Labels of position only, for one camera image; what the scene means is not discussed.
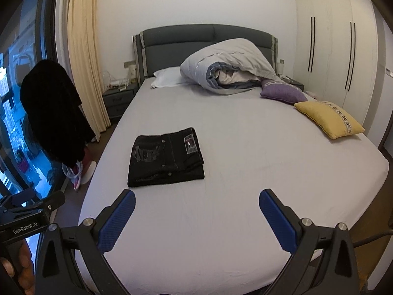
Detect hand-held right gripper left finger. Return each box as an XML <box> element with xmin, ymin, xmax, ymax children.
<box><xmin>34</xmin><ymin>189</ymin><xmax>136</xmax><ymax>295</ymax></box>

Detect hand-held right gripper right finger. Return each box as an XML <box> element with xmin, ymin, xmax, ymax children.
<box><xmin>259</xmin><ymin>188</ymin><xmax>360</xmax><ymax>295</ymax></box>

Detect black denim pants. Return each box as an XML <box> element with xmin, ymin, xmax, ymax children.
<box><xmin>127</xmin><ymin>127</ymin><xmax>205</xmax><ymax>188</ymax></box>

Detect person's left hand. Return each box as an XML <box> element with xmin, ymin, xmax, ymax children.
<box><xmin>0</xmin><ymin>241</ymin><xmax>35</xmax><ymax>295</ymax></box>

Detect pink white sneaker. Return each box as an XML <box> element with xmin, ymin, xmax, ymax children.
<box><xmin>61</xmin><ymin>150</ymin><xmax>97</xmax><ymax>191</ymax></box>

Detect bed with white sheet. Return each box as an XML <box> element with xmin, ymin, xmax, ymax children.
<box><xmin>74</xmin><ymin>77</ymin><xmax>390</xmax><ymax>295</ymax></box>

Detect black hanging garment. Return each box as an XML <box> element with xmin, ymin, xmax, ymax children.
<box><xmin>20</xmin><ymin>59</ymin><xmax>96</xmax><ymax>168</ymax></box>

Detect yellow pillow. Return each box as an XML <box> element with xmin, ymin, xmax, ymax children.
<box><xmin>294</xmin><ymin>100</ymin><xmax>365</xmax><ymax>140</ymax></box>

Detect dark grey nightstand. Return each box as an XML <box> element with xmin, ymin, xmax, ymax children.
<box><xmin>102</xmin><ymin>83</ymin><xmax>139</xmax><ymax>120</ymax></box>
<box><xmin>278</xmin><ymin>74</ymin><xmax>304</xmax><ymax>92</ymax></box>

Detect purple pillow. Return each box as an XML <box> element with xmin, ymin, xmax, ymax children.
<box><xmin>260</xmin><ymin>79</ymin><xmax>308</xmax><ymax>104</ymax></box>

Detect glass window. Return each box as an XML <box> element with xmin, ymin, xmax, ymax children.
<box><xmin>0</xmin><ymin>0</ymin><xmax>66</xmax><ymax>200</ymax></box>

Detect white pillow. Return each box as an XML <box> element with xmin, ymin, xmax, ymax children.
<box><xmin>150</xmin><ymin>67</ymin><xmax>194</xmax><ymax>89</ymax></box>

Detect grey rolled duvet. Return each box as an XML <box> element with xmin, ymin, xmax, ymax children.
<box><xmin>180</xmin><ymin>38</ymin><xmax>278</xmax><ymax>96</ymax></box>

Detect cream curtain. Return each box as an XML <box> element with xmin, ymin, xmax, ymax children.
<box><xmin>66</xmin><ymin>0</ymin><xmax>112</xmax><ymax>142</ymax></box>

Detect cream wardrobe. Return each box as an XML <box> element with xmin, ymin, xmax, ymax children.
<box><xmin>295</xmin><ymin>0</ymin><xmax>387</xmax><ymax>148</ymax></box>

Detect grey padded headboard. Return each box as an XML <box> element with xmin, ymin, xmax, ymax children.
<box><xmin>133</xmin><ymin>24</ymin><xmax>279</xmax><ymax>87</ymax></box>

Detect thin black cable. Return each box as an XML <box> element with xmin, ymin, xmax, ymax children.
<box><xmin>353</xmin><ymin>230</ymin><xmax>387</xmax><ymax>248</ymax></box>

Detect white power strip with cables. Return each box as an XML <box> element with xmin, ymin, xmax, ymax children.
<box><xmin>107</xmin><ymin>78</ymin><xmax>132</xmax><ymax>89</ymax></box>

